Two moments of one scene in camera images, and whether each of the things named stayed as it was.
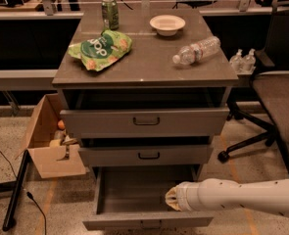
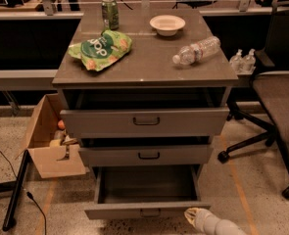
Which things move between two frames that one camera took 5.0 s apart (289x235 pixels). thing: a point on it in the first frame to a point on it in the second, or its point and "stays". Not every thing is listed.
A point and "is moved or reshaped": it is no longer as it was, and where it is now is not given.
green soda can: (110, 14) stays
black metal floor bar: (16, 192) stays
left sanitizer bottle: (237, 62) stays
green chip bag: (103, 50) stays
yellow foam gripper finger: (172, 199) to (190, 214)
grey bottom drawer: (133, 198) is moved or reshaped
